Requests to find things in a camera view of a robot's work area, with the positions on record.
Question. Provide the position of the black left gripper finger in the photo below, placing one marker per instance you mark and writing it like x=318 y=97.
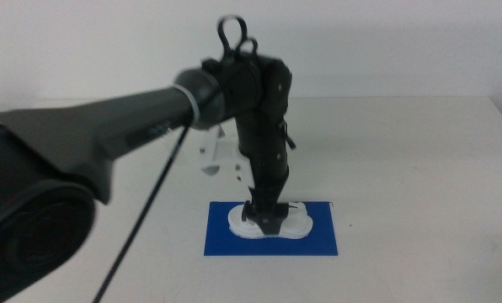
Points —
x=246 y=211
x=270 y=210

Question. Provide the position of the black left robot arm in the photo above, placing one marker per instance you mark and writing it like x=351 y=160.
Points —
x=87 y=143

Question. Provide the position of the blue rectangular mat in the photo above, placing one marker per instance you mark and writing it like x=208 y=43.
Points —
x=221 y=246

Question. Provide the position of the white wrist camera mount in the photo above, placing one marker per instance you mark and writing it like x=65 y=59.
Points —
x=221 y=155

